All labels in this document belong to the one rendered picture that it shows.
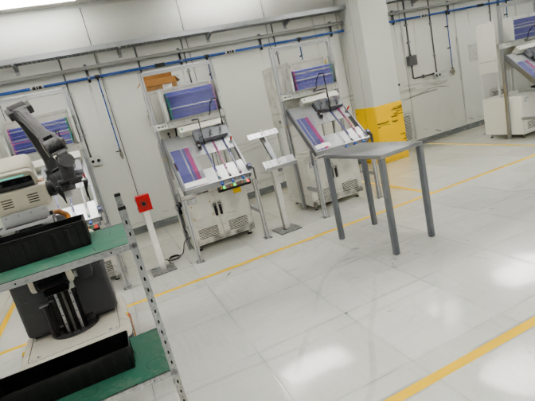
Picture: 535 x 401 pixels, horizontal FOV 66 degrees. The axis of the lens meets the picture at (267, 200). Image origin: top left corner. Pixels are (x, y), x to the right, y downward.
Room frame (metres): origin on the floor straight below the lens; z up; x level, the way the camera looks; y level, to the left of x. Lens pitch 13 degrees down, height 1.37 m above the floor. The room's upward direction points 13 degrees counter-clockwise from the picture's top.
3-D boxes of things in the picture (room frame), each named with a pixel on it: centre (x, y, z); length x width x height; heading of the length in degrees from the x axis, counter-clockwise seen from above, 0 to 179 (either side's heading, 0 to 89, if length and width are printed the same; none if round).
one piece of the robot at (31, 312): (2.50, 1.39, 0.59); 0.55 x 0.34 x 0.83; 111
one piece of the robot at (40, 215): (2.15, 1.25, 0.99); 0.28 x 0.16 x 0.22; 111
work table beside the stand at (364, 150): (3.37, -0.92, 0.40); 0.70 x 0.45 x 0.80; 27
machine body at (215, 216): (4.55, 0.64, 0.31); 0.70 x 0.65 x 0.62; 110
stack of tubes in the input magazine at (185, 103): (4.45, 0.54, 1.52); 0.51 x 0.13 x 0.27; 110
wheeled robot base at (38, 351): (2.42, 1.36, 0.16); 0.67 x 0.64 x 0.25; 21
